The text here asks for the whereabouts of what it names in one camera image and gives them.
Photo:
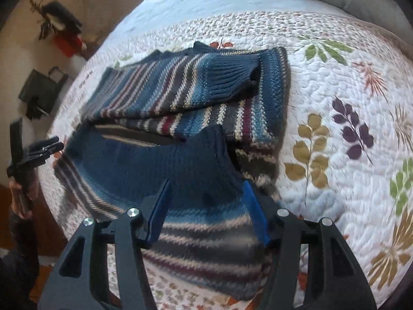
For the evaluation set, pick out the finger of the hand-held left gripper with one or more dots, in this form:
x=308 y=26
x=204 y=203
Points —
x=43 y=145
x=46 y=155

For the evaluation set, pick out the person's left forearm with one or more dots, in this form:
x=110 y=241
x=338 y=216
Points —
x=19 y=255

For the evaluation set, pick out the blue striped knit sweater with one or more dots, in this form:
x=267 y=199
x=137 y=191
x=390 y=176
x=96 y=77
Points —
x=193 y=80

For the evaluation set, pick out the bed with floral quilt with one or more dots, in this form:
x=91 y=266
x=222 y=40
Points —
x=338 y=71

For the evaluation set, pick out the black chair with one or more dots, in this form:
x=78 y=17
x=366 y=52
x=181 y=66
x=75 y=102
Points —
x=40 y=87

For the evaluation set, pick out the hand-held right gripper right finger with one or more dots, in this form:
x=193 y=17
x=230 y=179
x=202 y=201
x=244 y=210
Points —
x=256 y=213

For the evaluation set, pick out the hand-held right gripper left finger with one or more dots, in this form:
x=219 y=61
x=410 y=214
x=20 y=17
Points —
x=159 y=213

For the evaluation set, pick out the wooden coat rack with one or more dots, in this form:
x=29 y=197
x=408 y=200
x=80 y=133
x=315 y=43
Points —
x=43 y=27

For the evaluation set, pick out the black hanging coat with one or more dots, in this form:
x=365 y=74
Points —
x=61 y=16

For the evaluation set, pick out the red bag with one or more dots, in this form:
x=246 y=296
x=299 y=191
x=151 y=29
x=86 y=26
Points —
x=67 y=45

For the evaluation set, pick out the person's left hand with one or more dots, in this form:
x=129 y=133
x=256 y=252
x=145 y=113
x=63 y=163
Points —
x=22 y=197

